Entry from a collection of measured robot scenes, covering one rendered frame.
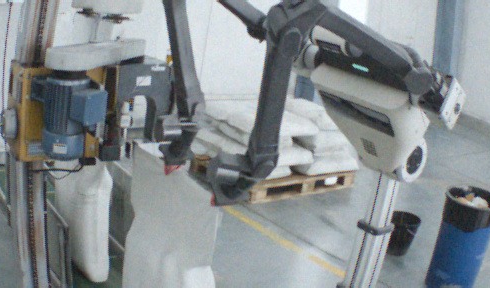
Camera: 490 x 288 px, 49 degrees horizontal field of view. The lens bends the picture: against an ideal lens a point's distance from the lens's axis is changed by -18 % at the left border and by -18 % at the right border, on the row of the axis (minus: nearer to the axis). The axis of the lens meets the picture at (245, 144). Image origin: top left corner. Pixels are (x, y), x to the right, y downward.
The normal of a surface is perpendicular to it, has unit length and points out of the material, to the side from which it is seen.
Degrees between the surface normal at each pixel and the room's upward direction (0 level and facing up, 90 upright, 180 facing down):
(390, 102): 40
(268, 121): 118
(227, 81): 90
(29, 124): 90
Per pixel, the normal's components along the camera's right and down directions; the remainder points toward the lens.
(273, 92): 0.18, 0.70
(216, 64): 0.59, 0.29
